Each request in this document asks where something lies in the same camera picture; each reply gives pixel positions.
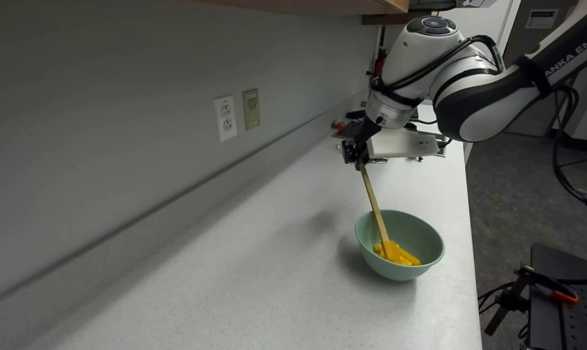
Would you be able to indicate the white wall outlet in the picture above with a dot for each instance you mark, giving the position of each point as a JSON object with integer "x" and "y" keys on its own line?
{"x": 227, "y": 116}

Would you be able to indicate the grey background appliance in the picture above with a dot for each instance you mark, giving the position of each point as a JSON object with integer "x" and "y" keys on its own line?
{"x": 548, "y": 25}

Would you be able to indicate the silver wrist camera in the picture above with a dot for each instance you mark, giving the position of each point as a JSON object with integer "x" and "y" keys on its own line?
{"x": 412, "y": 144}

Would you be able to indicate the yellow food block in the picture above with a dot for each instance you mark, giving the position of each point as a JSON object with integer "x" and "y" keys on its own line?
{"x": 379, "y": 247}
{"x": 412, "y": 260}

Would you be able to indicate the mint green bowl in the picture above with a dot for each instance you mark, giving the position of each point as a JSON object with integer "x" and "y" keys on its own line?
{"x": 379, "y": 254}

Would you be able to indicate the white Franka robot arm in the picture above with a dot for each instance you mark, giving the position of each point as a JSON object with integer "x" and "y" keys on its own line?
{"x": 476, "y": 97}

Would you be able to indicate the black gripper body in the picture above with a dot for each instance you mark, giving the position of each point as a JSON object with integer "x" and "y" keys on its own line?
{"x": 361, "y": 128}

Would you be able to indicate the black perforated board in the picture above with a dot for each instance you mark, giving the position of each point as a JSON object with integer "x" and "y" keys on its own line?
{"x": 573, "y": 303}

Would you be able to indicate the beige wall switch plate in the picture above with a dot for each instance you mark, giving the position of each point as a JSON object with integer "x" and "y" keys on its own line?
{"x": 252, "y": 109}

